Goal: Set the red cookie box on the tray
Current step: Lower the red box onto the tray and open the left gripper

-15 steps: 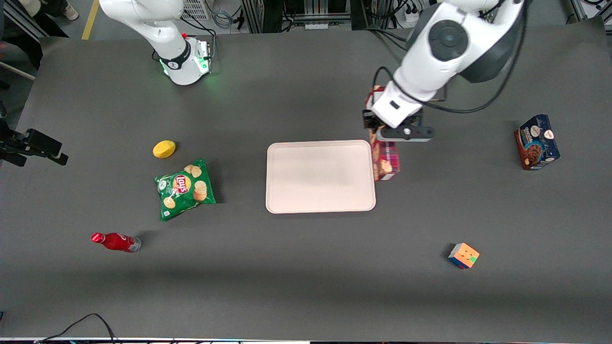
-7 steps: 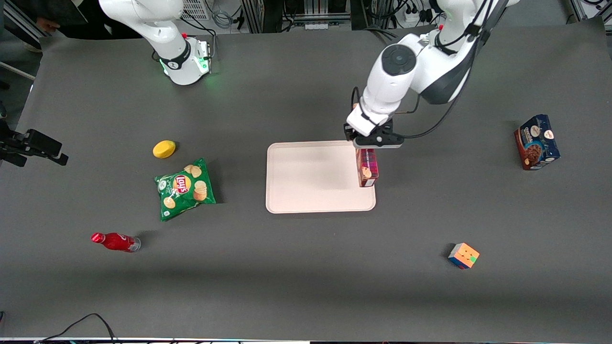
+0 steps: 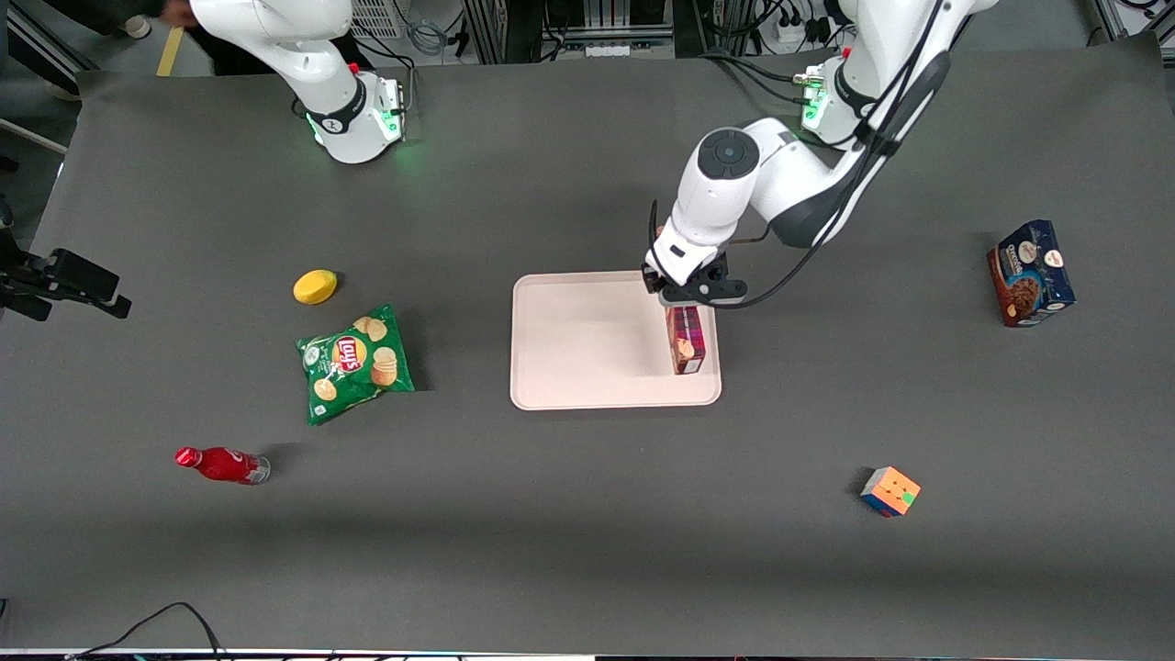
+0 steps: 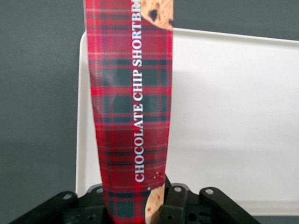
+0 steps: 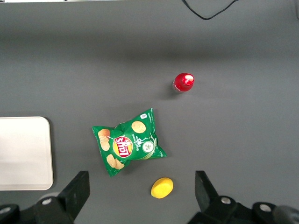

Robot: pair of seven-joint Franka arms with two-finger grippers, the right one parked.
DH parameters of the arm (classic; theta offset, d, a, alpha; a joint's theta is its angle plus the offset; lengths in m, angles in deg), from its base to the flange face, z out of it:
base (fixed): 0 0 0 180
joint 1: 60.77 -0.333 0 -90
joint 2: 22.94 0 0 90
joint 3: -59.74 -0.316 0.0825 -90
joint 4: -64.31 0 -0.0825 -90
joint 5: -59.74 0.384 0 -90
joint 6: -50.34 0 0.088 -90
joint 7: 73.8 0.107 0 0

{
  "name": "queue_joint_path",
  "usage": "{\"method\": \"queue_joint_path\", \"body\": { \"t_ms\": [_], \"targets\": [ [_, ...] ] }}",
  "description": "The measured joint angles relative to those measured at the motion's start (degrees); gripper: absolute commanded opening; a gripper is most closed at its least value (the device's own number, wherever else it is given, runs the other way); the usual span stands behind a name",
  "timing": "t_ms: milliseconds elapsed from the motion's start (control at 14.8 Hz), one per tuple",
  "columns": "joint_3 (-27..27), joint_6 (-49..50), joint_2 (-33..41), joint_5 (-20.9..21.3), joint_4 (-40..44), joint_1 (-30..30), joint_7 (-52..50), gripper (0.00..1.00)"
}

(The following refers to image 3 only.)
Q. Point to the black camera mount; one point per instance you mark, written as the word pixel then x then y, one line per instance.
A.
pixel 69 275

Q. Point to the pale pink plastic tray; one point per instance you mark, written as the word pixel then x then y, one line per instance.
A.
pixel 587 340

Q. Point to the dark blue cookie box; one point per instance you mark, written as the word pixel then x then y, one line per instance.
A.
pixel 1033 275

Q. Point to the red plaid cookie box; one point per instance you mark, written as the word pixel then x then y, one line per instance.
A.
pixel 687 340

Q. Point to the white vented box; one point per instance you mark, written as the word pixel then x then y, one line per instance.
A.
pixel 376 16

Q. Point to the red soda bottle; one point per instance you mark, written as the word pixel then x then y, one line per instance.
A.
pixel 225 464

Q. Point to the metal equipment rack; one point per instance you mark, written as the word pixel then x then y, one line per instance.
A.
pixel 569 23

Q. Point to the multicoloured puzzle cube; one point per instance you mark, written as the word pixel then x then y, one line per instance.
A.
pixel 890 491

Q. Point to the white power strip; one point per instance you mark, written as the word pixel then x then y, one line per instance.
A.
pixel 791 32

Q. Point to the dark grey table cover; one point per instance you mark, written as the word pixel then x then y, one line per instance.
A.
pixel 587 184

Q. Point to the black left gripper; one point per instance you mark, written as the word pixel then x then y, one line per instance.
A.
pixel 715 267

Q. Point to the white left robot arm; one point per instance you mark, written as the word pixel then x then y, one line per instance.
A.
pixel 725 211

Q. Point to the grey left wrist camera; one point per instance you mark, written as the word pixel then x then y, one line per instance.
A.
pixel 716 292

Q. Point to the yellow lemon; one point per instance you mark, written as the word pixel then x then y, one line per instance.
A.
pixel 315 286

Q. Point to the green chips bag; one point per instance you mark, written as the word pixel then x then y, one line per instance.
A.
pixel 353 363

